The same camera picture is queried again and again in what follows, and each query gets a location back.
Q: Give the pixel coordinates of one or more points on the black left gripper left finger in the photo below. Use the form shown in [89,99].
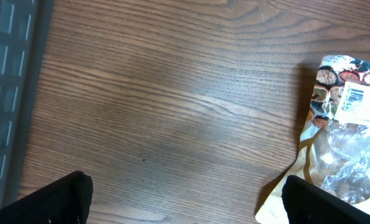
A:
[65,201]

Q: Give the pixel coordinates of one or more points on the dark grey plastic basket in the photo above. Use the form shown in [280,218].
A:
[24,26]

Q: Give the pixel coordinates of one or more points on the brown white snack pouch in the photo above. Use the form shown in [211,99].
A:
[334,149]

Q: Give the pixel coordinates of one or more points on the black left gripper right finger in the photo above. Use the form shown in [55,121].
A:
[305,203]

